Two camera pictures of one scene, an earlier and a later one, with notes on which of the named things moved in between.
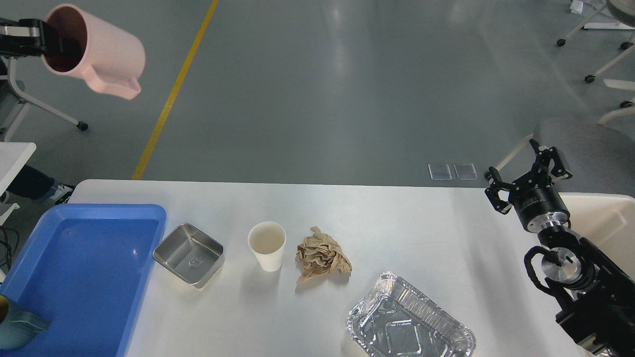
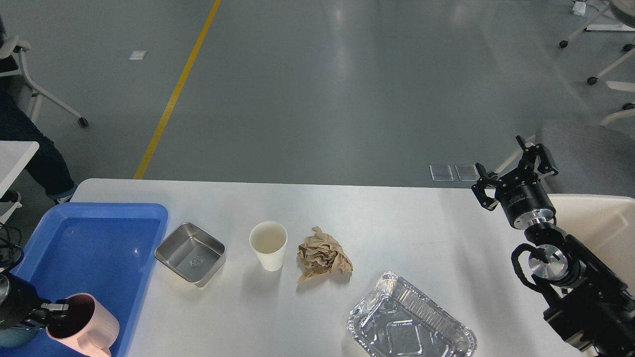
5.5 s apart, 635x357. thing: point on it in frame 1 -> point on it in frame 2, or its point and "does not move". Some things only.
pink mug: [110, 58] -> [88, 329]
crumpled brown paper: [319, 254] does not move
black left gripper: [24, 37] -> [20, 305]
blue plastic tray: [84, 267] does not move
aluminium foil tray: [394, 319] does not move
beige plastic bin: [606, 219] does not move
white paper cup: [266, 240] does not move
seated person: [32, 183] -> [48, 167]
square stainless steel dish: [191, 254] does not move
